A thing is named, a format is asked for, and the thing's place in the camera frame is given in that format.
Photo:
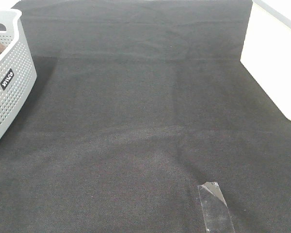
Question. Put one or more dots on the black table cloth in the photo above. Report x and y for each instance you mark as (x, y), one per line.
(136, 104)

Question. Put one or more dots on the clear tape strip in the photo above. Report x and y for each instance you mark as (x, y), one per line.
(215, 211)

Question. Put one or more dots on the grey perforated laundry basket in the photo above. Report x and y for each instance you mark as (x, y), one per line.
(17, 71)

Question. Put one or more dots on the white plastic bin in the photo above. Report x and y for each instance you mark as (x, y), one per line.
(266, 52)

